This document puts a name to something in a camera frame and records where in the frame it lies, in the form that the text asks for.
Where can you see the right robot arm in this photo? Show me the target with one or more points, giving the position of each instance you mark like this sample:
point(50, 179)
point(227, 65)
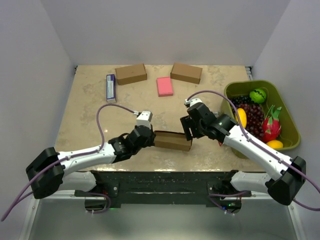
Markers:
point(282, 177)

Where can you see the olive green plastic bin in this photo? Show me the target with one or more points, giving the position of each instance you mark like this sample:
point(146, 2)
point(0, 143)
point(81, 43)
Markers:
point(289, 135)

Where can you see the pink dragon fruit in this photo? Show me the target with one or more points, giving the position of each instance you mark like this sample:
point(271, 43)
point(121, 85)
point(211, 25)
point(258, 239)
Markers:
point(271, 125)

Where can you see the orange yellow mango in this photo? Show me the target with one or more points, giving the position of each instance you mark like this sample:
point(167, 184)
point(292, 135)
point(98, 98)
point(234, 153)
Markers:
point(275, 144)

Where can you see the purple toothpaste box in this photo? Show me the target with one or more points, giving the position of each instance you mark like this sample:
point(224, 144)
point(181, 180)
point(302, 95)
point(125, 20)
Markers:
point(111, 88)

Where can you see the pink sticky note pad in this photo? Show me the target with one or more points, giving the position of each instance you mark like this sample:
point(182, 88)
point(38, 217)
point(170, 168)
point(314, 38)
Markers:
point(164, 86)

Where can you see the yellow toy lemon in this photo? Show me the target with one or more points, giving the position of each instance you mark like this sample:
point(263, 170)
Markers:
point(241, 117)

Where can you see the dark red grape bunch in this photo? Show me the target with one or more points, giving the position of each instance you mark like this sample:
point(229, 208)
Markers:
point(255, 117)

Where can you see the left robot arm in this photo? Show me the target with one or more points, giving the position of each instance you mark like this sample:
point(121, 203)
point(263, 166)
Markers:
point(50, 168)

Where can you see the black base frame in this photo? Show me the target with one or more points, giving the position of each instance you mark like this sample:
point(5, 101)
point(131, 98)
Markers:
point(231, 204)

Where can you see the green toy melon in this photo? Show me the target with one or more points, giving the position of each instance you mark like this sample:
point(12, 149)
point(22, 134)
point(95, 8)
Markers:
point(258, 96)

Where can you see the folded cardboard box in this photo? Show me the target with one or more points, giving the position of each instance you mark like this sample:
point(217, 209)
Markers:
point(186, 73)
point(131, 74)

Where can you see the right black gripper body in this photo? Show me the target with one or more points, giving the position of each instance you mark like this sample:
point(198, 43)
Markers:
point(198, 129)

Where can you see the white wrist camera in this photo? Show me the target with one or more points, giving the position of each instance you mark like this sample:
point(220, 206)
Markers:
point(143, 118)
point(190, 102)

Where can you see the left folded cardboard box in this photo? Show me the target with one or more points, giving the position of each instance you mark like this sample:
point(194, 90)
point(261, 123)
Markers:
point(131, 74)

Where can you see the right folded cardboard box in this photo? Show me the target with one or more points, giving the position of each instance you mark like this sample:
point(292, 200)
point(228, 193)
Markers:
point(186, 73)

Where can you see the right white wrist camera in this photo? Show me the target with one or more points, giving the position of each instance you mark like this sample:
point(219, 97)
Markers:
point(190, 102)

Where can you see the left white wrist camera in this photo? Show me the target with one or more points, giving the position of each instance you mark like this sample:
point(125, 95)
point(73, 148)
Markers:
point(143, 118)

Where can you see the brown cardboard box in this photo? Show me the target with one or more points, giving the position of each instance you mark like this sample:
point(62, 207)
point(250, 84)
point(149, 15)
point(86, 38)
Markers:
point(172, 140)

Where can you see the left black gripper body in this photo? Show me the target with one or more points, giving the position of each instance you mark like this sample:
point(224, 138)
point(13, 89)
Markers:
point(150, 142)

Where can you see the aluminium rail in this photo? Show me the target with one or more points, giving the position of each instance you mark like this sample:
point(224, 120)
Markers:
point(67, 193)

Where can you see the black grape bunch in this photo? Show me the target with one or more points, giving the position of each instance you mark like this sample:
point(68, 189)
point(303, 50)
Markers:
point(242, 100)

